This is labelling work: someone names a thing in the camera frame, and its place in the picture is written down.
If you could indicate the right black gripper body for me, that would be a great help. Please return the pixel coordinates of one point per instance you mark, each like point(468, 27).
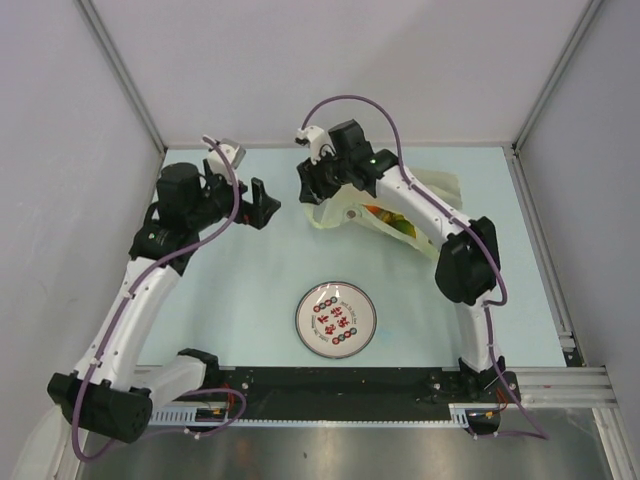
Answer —
point(329, 173)

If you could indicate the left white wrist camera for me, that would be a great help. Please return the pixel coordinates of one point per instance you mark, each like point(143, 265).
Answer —
point(223, 154)

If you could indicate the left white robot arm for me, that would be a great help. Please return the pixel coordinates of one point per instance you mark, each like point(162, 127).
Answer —
point(101, 395)

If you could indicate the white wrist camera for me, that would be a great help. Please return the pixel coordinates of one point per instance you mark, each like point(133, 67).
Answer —
point(223, 154)
point(315, 139)

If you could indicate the pale yellow plastic bag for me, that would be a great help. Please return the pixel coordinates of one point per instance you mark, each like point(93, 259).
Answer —
point(348, 206)

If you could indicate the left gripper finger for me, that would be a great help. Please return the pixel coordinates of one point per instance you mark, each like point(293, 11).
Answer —
point(270, 206)
point(259, 206)

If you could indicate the aluminium frame rail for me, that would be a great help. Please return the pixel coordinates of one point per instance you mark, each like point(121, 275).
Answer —
point(546, 386)

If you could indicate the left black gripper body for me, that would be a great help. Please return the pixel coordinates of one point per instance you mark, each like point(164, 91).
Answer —
point(217, 203)

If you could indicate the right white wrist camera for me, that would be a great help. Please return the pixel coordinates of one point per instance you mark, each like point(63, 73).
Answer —
point(315, 139)

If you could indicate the white slotted cable duct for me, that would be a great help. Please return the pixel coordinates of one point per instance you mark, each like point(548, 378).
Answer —
point(211, 415)

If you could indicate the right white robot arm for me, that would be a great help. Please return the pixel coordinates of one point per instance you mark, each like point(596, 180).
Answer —
point(468, 267)

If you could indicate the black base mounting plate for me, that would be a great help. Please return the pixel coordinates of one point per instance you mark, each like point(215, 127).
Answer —
point(367, 392)

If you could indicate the round printed plate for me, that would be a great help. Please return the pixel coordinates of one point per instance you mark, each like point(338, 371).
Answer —
point(336, 320)

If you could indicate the green orange fake mango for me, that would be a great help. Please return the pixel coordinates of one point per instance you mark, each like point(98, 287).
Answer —
point(393, 220)

